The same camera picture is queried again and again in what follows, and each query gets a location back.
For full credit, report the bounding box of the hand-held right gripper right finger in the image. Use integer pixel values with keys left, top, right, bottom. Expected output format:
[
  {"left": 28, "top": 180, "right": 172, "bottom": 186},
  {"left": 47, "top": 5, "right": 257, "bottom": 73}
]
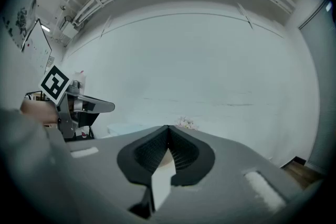
[{"left": 154, "top": 124, "right": 320, "bottom": 224}]

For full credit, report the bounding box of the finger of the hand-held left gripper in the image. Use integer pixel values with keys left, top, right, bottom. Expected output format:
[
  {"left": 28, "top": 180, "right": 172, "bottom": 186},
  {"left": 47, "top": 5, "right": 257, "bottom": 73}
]
[{"left": 74, "top": 95, "right": 116, "bottom": 114}]

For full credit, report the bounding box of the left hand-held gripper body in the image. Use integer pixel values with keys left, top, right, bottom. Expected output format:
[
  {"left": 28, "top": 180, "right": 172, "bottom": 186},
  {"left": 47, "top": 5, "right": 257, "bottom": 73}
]
[{"left": 38, "top": 65, "right": 85, "bottom": 140}]

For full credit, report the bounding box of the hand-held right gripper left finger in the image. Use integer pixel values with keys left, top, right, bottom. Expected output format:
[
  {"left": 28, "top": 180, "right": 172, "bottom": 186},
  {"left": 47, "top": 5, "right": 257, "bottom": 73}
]
[{"left": 47, "top": 124, "right": 170, "bottom": 224}]

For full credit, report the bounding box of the person's left forearm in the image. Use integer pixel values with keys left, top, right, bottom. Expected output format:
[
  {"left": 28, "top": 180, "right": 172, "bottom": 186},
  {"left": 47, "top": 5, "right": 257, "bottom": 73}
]
[{"left": 20, "top": 99, "right": 59, "bottom": 124}]

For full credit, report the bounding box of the pink flower plant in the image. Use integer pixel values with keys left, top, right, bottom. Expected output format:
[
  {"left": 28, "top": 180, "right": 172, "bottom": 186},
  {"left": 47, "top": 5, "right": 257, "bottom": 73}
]
[{"left": 175, "top": 116, "right": 200, "bottom": 131}]

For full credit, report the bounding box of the person's gray shirt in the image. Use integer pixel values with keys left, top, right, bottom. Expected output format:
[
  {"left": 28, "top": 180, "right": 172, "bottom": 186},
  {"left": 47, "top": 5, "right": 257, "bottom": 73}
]
[{"left": 0, "top": 107, "right": 71, "bottom": 224}]

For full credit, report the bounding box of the frosted glass partition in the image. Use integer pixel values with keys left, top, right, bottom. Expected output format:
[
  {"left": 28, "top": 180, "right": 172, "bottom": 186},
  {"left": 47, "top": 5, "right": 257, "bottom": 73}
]
[{"left": 298, "top": 0, "right": 336, "bottom": 175}]

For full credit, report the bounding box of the white wall board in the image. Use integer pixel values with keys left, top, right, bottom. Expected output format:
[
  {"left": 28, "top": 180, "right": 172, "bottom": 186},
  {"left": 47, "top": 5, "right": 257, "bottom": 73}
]
[{"left": 20, "top": 18, "right": 53, "bottom": 69}]

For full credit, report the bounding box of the white wall-mounted box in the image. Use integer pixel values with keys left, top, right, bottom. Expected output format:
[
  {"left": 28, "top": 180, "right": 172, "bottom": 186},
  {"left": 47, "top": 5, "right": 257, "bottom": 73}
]
[{"left": 61, "top": 22, "right": 79, "bottom": 38}]

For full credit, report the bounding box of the black wall decoration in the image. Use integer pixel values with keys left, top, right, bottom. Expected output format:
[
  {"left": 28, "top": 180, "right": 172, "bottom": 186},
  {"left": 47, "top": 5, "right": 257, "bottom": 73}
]
[{"left": 2, "top": 7, "right": 28, "bottom": 35}]

